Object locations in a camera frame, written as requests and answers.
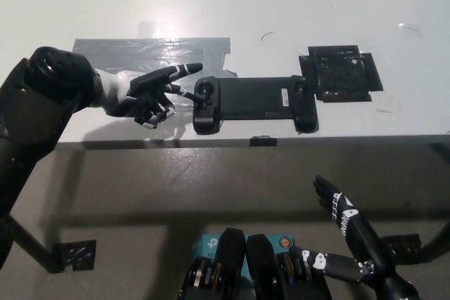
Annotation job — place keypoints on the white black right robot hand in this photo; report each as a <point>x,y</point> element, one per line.
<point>346,222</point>

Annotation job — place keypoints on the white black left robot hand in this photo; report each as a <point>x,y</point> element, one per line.
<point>140,92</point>

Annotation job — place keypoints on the black game controller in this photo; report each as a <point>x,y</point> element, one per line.
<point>255,101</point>

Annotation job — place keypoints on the black floor tape patch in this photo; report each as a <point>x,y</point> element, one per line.
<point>402,249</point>
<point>75,257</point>

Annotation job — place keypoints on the black tape square patch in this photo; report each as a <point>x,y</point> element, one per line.
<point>339,73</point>

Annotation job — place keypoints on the black table leg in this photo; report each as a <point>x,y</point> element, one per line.
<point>33,244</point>

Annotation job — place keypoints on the grey duct tape patch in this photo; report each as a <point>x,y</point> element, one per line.
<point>168,50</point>

